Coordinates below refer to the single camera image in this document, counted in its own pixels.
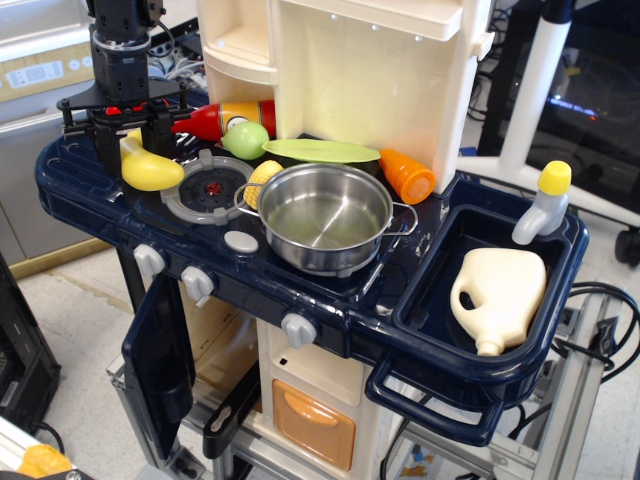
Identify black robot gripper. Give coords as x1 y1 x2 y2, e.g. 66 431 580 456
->
57 42 191 178

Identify yellow toy banana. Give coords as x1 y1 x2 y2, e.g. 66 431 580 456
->
120 130 185 192

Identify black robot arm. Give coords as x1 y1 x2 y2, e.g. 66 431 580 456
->
57 1 191 177

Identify stainless steel pot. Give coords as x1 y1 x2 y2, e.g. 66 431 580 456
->
234 164 419 277

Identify red ketchup toy bottle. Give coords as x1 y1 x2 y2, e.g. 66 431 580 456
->
172 100 277 141

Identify grey toy stove burner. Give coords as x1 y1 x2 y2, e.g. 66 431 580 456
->
160 149 254 226

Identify green toy apple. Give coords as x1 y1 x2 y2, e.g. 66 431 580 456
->
222 121 270 160

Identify grey stove knob left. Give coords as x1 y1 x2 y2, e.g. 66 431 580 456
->
134 244 166 278

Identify grey stove knob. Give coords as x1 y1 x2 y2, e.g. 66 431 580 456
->
181 266 214 308
281 313 317 349
134 244 166 278

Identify wooden toy dishwasher cabinet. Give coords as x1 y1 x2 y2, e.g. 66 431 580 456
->
1 1 94 264

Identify yellow toy corn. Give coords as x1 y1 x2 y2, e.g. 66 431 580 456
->
243 160 283 210

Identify grey oval button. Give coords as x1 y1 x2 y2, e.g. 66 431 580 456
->
223 230 259 254

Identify green toy leaf plate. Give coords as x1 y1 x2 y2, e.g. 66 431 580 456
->
262 138 380 164

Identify grey stove knob middle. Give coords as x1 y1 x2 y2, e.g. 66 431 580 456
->
181 266 214 308

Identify navy toy oven door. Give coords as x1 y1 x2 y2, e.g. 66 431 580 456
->
121 275 196 460

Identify grey stove knob right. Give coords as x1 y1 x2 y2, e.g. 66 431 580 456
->
281 313 317 349

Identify black computer case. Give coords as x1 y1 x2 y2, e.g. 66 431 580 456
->
1 261 61 434

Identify cream toy kitchen cabinet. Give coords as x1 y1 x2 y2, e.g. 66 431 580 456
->
197 0 493 193

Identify orange toy carrot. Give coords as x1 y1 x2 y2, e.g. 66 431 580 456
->
378 149 436 205

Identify orange toy drawer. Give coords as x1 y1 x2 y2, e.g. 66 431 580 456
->
272 380 356 471

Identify yellow sponge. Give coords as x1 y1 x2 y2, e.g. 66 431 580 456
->
17 444 73 479

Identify navy toy kitchen counter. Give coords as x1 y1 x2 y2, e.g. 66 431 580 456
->
35 135 588 446

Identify cream toy jug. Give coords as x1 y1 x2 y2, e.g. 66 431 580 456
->
450 248 546 356

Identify grey yellow toy faucet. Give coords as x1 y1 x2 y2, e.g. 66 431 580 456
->
512 160 572 245

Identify aluminium frame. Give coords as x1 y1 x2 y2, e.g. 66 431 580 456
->
107 301 604 479

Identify black power cable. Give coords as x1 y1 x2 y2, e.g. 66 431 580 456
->
549 281 640 385

